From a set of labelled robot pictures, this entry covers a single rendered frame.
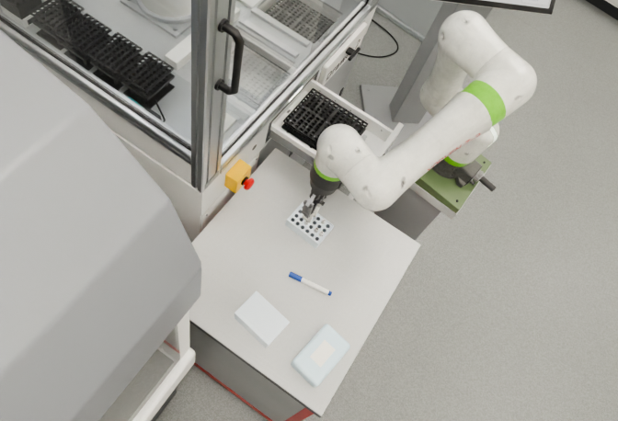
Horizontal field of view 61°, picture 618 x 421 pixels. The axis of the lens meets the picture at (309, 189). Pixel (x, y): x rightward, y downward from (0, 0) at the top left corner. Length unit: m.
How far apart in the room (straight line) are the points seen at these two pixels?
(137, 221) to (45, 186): 0.11
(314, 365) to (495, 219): 1.67
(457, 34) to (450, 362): 1.57
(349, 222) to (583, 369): 1.54
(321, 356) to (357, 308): 0.20
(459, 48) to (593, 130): 2.36
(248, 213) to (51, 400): 1.06
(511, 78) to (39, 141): 1.03
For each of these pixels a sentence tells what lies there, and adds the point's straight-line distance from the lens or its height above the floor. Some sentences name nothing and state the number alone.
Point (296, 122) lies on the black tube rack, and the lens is 1.67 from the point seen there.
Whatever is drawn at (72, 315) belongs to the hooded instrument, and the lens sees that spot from 0.64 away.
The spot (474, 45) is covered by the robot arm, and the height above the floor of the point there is 1.40.
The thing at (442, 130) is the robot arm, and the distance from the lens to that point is 1.24.
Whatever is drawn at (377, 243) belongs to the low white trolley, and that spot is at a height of 0.76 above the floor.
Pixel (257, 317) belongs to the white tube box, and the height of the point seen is 0.81.
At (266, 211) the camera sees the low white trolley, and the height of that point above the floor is 0.76.
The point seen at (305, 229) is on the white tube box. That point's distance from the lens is 1.61.
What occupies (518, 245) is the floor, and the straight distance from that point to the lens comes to 2.90.
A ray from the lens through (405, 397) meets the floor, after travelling 2.40.
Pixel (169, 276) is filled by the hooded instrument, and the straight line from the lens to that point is 0.73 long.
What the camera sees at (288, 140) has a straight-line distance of 1.65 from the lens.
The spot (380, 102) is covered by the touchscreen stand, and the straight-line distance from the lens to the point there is 2.98.
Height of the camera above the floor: 2.23
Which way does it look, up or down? 59 degrees down
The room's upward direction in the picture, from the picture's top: 22 degrees clockwise
